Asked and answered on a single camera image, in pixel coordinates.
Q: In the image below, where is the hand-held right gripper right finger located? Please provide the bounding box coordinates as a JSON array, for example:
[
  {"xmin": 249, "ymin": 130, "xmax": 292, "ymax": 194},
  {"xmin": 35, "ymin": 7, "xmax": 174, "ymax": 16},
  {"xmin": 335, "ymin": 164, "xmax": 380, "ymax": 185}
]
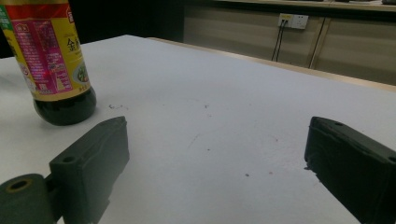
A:
[{"xmin": 304, "ymin": 116, "xmax": 396, "ymax": 224}]

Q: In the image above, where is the white wall socket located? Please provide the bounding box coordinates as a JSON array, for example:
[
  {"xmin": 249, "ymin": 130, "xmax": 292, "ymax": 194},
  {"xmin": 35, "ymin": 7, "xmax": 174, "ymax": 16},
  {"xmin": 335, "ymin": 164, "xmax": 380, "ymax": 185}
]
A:
[{"xmin": 277, "ymin": 13, "xmax": 309, "ymax": 30}]

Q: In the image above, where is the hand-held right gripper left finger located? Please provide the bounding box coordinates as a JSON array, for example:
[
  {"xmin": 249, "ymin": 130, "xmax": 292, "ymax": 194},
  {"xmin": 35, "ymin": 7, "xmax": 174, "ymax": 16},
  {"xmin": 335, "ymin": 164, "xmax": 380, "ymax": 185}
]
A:
[{"xmin": 49, "ymin": 116, "xmax": 131, "ymax": 224}]

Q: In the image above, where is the black power cable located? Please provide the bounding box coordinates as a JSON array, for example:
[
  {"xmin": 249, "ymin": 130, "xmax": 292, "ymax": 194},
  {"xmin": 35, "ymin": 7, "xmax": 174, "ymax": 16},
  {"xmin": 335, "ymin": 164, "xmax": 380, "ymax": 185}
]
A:
[
  {"xmin": 271, "ymin": 20, "xmax": 283, "ymax": 62},
  {"xmin": 276, "ymin": 20, "xmax": 289, "ymax": 63}
]

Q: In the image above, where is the dark soy sauce bottle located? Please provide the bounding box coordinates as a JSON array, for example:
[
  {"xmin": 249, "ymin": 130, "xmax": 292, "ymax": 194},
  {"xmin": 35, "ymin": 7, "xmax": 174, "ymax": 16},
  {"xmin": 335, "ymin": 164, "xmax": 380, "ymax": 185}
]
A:
[{"xmin": 0, "ymin": 0, "xmax": 97, "ymax": 127}]

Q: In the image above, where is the beige wall cabinet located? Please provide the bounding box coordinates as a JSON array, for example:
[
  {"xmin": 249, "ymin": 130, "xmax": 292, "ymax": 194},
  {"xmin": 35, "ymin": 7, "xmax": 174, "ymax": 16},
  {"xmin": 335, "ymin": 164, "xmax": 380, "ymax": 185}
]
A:
[{"xmin": 183, "ymin": 5, "xmax": 396, "ymax": 86}]

